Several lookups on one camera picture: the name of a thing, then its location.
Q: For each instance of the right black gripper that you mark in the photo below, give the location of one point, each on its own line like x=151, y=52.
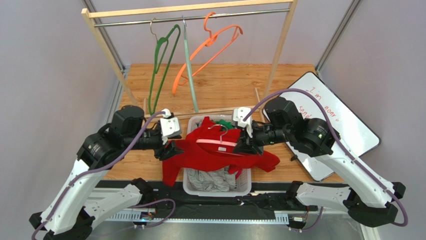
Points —
x=247, y=144

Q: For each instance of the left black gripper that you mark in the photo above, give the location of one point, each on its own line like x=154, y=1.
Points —
x=164, y=153

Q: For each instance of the pink hanger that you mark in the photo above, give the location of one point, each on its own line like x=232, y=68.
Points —
x=217, y=142

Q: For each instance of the red t shirt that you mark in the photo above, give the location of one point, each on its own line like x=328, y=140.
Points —
x=207, y=156

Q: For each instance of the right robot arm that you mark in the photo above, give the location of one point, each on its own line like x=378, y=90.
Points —
x=367, y=198

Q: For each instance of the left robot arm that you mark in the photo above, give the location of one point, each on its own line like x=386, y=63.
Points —
x=69, y=216

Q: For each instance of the mint green hanger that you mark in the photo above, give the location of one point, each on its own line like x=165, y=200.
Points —
x=190, y=66

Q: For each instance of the orange hanger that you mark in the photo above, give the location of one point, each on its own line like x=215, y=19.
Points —
x=182, y=76

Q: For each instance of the magenta garment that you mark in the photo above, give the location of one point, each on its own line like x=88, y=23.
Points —
x=238, y=173

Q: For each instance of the green garment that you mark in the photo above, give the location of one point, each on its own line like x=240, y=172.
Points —
x=225, y=125

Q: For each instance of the grey garment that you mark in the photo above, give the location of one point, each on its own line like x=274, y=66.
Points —
x=212, y=181

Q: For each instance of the white plastic laundry basket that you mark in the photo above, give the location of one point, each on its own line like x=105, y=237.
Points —
x=243, y=182

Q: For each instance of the white whiteboard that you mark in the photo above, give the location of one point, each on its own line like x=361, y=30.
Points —
x=358, y=137

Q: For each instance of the wooden clothes rack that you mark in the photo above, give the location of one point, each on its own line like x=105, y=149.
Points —
x=90, y=17

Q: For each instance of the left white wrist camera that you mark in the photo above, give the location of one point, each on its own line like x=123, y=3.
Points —
x=170, y=126

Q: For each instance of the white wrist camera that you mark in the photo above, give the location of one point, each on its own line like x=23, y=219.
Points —
x=240, y=120
x=170, y=126

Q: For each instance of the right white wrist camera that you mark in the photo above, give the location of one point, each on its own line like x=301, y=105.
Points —
x=240, y=120

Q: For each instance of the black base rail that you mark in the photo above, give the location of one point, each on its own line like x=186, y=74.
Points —
x=266, y=203

